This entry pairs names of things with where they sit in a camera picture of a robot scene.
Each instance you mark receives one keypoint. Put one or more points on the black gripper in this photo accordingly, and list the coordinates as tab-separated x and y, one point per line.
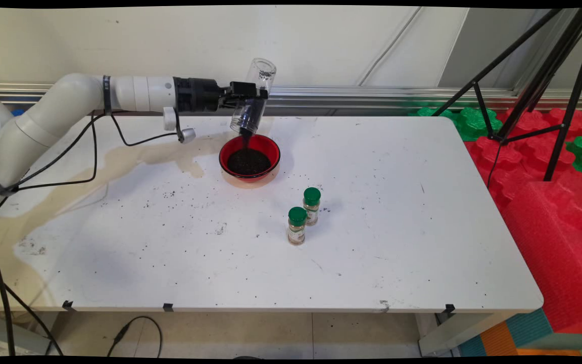
197	93

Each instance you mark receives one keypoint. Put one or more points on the clear plastic jar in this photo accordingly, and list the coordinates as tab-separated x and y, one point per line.
258	73

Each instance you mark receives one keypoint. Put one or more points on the black granules heap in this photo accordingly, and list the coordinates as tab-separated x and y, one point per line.
245	136
248	162

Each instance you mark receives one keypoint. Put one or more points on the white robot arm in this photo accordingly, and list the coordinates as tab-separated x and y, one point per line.
68	101

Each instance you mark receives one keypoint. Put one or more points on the red bowl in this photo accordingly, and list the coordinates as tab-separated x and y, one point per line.
274	151

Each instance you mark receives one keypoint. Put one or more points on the green capped spice bottle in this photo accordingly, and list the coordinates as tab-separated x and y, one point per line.
297	216
311	196

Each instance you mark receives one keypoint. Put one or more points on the blue tape piece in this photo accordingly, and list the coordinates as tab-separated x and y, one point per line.
17	112

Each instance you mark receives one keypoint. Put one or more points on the black tripod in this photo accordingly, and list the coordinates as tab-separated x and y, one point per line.
499	135

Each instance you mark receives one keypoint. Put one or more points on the red foam puzzle mat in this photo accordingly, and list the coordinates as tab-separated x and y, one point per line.
518	151

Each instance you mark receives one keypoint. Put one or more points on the grey table leg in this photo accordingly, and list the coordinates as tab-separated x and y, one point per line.
28	341
452	333

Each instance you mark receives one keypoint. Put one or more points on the teal orange foam mat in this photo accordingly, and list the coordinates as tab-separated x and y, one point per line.
523	333

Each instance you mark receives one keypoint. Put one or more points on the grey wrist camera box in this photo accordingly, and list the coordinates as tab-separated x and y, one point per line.
172	119

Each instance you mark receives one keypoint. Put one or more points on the aluminium rail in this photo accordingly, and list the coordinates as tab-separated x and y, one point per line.
372	96

